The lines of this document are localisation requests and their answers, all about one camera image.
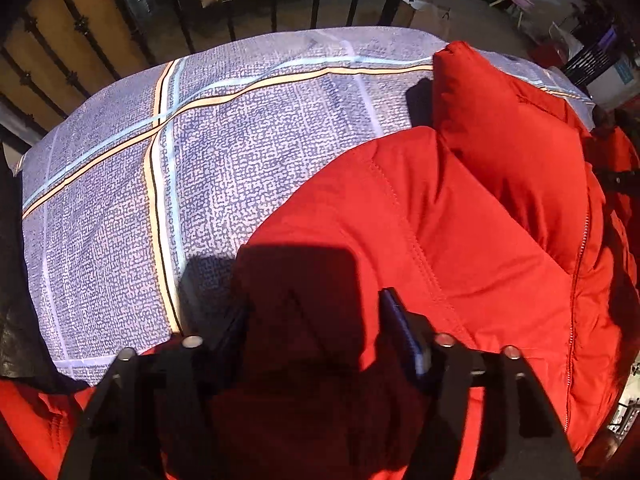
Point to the cardboard box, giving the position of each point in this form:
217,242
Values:
425,15

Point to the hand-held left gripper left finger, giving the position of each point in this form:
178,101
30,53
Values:
192,385

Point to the black iron railing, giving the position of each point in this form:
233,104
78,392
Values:
273,0

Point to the black metal stand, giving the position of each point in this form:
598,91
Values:
592,57

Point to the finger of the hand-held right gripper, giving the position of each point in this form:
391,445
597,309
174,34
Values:
622,178

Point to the blue plaid bed sheet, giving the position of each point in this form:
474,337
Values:
125,210

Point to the red puffer jacket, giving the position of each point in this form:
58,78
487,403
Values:
475,210

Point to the black quilted jacket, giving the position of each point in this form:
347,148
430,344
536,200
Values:
20,310

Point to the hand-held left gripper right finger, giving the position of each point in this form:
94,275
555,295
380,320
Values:
406,332

